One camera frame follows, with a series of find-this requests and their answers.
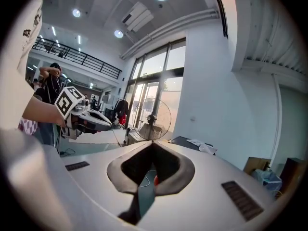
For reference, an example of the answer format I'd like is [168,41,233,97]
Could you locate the person's left forearm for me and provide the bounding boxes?
[22,96,66,128]

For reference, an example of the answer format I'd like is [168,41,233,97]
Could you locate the black table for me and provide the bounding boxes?
[169,136,215,155]

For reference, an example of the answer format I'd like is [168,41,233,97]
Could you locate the light blue plastic bag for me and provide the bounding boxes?
[251,168,282,193]

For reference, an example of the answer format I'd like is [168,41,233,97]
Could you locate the black wall frame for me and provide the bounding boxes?
[210,0,229,39]

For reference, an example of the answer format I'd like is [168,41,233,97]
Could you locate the white vertical wall pipe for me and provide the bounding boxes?
[271,73,283,159]

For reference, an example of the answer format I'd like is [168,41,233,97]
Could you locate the black balcony railing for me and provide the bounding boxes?
[32,36,123,80]

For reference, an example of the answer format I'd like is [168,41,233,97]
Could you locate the crumpled white plastic sheet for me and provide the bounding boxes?
[186,139,218,155]

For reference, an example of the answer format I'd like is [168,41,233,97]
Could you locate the black floor cable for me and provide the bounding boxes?
[59,148,77,157]

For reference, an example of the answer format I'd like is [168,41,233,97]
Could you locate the white ceiling air conditioner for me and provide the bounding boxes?
[121,1,155,32]

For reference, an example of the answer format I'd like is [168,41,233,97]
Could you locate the black hanging garment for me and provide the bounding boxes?
[113,99,129,125]

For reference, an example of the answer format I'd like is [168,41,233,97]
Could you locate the black standing fan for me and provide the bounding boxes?
[132,97,173,141]

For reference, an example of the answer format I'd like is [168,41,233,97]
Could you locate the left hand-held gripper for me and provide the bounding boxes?
[54,86,113,140]

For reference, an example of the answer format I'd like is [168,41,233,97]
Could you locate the white ceiling pipes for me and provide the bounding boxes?
[119,8,220,60]

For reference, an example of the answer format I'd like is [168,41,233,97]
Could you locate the brown cardboard box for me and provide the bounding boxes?
[243,156,272,176]

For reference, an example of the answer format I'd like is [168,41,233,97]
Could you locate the person's pink checkered shorts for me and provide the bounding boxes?
[18,118,39,136]

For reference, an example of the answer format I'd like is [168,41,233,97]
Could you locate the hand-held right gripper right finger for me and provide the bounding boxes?
[138,141,275,231]

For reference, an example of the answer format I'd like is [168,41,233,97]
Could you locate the white flat panel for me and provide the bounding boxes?
[68,128,121,145]

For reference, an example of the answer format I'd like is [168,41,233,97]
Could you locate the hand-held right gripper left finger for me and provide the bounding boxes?
[61,141,153,226]

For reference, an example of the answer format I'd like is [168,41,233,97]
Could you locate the dark brown cabinet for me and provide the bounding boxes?
[279,157,307,195]

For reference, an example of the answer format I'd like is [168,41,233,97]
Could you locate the large black-framed glass window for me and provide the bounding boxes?
[124,38,187,135]

